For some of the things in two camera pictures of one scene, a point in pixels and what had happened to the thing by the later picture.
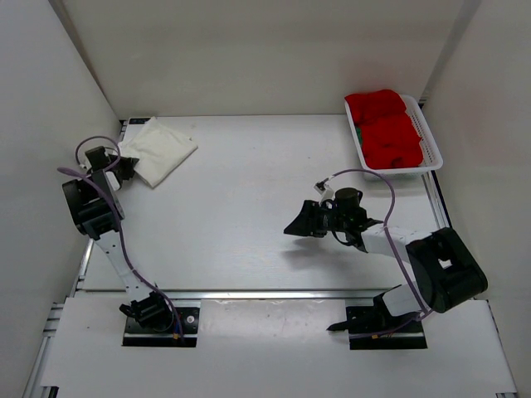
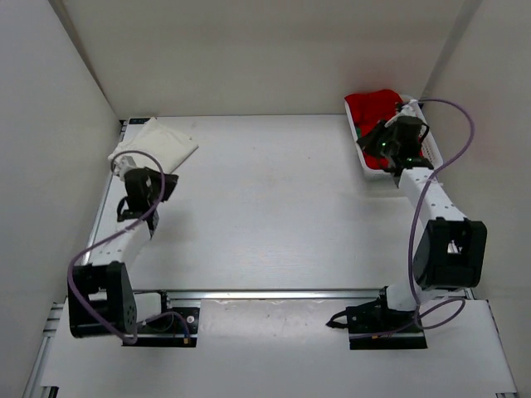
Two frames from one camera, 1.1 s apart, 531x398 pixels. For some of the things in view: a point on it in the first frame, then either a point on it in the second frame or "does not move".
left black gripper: x=129 y=163 to x=171 y=182
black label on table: x=138 y=120 does not move
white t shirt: x=161 y=152 does not move
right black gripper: x=309 y=223 to x=368 y=145
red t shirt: x=388 y=138 does not move
